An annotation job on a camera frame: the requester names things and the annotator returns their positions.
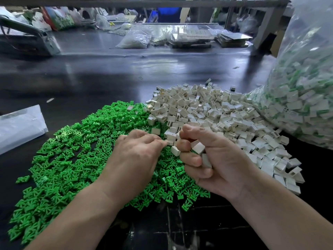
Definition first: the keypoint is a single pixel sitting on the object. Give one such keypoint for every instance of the clear plastic bag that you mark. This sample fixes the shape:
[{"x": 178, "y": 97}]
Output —
[{"x": 307, "y": 91}]

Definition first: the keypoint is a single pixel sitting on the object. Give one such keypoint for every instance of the person's left hand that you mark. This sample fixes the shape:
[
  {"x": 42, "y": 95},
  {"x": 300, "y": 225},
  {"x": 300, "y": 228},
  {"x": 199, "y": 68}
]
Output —
[{"x": 132, "y": 166}]

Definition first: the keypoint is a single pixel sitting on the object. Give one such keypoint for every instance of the blue crate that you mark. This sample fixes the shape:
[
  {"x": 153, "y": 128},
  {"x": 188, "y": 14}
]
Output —
[{"x": 167, "y": 14}]

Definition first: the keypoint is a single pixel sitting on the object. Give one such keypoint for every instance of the person's left forearm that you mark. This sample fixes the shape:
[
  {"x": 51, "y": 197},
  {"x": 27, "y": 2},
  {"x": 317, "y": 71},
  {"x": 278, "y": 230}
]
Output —
[{"x": 70, "y": 226}]

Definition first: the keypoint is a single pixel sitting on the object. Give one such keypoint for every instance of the stack of clear flat bags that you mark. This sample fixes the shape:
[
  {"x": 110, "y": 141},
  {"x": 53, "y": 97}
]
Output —
[{"x": 22, "y": 127}]

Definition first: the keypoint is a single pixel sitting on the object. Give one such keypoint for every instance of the grey metal horizontal bar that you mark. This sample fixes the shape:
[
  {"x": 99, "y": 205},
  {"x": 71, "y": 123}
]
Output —
[{"x": 156, "y": 3}]

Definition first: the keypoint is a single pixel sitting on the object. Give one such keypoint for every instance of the small green plastic part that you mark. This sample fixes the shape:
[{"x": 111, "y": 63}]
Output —
[{"x": 22, "y": 179}]

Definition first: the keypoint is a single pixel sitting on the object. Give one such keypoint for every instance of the pile of white plastic caps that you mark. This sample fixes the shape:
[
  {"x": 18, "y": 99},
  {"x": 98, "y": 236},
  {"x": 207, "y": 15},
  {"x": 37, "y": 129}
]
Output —
[{"x": 229, "y": 109}]

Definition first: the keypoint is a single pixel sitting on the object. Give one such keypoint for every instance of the small clear bag of parts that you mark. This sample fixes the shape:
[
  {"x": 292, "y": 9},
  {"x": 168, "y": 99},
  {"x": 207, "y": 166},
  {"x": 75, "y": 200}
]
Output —
[{"x": 134, "y": 39}]

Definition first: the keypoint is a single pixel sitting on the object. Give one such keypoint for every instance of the person's right hand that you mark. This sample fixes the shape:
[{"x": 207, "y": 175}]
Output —
[{"x": 226, "y": 158}]

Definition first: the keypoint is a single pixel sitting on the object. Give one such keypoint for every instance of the grey metal slanted post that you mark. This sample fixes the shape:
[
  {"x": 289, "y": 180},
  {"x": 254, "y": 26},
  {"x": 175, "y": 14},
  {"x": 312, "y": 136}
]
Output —
[{"x": 270, "y": 21}]

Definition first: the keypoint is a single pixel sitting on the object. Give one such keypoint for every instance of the dark flat tray stack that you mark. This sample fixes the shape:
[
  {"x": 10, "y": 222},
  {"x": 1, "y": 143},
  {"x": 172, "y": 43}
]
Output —
[{"x": 234, "y": 39}]

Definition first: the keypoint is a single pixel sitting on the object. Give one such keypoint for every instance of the pile of green plastic clips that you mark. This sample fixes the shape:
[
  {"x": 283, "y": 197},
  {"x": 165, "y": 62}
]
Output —
[{"x": 67, "y": 153}]

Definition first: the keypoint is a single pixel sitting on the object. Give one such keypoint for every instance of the grey heat sealer machine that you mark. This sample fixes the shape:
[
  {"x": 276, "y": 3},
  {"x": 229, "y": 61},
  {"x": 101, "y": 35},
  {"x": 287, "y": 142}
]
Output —
[{"x": 28, "y": 40}]

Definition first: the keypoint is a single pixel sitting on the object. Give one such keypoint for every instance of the small white plastic part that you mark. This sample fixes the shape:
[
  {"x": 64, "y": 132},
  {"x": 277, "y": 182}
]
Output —
[
  {"x": 206, "y": 161},
  {"x": 198, "y": 148}
]

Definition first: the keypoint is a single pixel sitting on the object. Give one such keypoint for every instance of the person's right forearm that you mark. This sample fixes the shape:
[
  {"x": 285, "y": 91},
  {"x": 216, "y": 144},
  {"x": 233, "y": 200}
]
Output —
[{"x": 291, "y": 218}]

